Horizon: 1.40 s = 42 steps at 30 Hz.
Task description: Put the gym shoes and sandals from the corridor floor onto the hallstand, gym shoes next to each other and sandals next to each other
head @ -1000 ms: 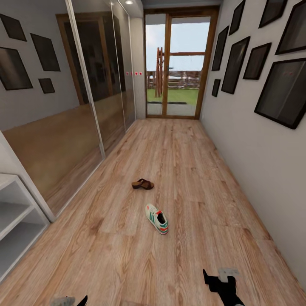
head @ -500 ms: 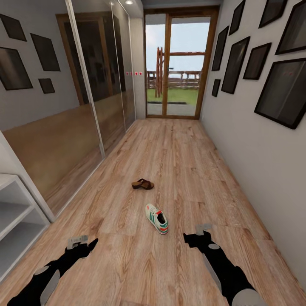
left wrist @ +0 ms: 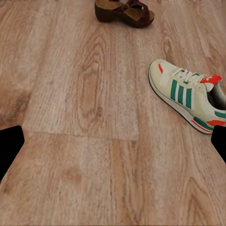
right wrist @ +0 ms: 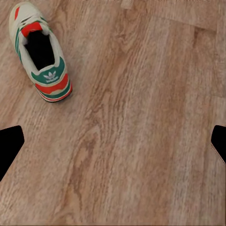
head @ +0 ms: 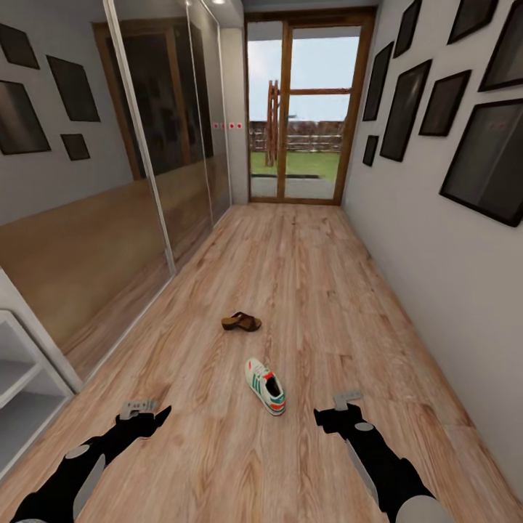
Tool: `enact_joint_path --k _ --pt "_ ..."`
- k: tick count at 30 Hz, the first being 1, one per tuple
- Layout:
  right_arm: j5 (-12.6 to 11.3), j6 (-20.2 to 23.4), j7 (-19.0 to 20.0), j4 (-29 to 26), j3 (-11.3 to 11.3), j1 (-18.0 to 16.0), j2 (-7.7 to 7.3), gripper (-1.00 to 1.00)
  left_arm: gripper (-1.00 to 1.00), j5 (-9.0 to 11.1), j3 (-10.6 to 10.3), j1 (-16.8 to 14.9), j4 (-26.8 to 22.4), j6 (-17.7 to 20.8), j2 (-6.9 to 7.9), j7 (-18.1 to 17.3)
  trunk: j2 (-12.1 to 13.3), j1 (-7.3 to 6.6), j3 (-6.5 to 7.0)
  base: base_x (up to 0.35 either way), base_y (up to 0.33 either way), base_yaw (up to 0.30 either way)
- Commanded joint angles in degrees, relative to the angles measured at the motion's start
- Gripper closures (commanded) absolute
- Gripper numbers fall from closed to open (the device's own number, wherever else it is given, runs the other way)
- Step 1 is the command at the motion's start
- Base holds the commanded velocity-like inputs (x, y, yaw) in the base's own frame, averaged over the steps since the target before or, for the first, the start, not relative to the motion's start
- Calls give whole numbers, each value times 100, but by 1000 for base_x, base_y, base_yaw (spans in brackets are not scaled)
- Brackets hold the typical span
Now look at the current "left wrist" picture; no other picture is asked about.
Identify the gym shoe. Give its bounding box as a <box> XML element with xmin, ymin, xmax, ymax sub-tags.
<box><xmin>149</xmin><ymin>59</ymin><xmax>226</xmax><ymax>136</ymax></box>

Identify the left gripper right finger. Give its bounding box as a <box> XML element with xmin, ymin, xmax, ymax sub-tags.
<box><xmin>211</xmin><ymin>125</ymin><xmax>226</xmax><ymax>163</ymax></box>

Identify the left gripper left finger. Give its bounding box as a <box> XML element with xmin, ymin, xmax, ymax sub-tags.
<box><xmin>0</xmin><ymin>125</ymin><xmax>24</xmax><ymax>181</ymax></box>

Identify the sandal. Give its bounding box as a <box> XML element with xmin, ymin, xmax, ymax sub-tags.
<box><xmin>95</xmin><ymin>0</ymin><xmax>154</xmax><ymax>28</ymax></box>

